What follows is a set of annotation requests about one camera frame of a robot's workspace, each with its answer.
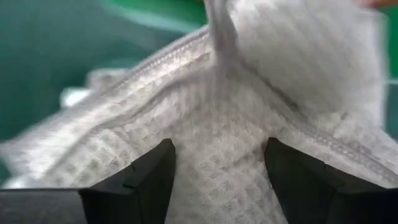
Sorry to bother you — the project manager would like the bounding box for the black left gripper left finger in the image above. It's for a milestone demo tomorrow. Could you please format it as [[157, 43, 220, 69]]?
[[0, 138, 177, 224]]

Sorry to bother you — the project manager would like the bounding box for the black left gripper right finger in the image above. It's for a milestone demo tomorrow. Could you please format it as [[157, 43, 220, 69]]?
[[264, 136, 398, 224]]

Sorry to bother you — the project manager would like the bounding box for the light grey waffle towel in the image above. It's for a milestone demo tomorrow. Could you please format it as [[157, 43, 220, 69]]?
[[0, 0, 398, 224]]

